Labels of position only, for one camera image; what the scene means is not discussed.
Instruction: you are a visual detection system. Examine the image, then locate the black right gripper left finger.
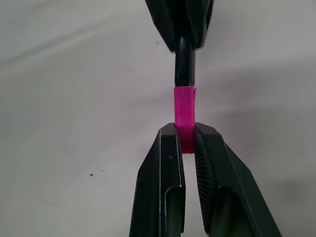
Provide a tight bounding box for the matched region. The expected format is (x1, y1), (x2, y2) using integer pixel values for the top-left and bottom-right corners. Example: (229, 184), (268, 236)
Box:
(128, 123), (187, 237)

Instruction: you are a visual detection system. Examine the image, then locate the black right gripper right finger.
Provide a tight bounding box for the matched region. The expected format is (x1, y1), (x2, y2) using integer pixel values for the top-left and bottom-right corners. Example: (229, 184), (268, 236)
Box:
(194, 122), (283, 237)

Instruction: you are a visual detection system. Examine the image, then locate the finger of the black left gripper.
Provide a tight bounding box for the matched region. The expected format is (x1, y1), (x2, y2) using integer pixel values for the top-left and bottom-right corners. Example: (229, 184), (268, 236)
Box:
(144, 0), (185, 52)
(184, 0), (214, 50)

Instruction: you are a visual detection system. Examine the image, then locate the black marker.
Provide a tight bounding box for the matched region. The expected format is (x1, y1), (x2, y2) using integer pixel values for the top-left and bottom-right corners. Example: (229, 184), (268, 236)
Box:
(174, 36), (197, 88)

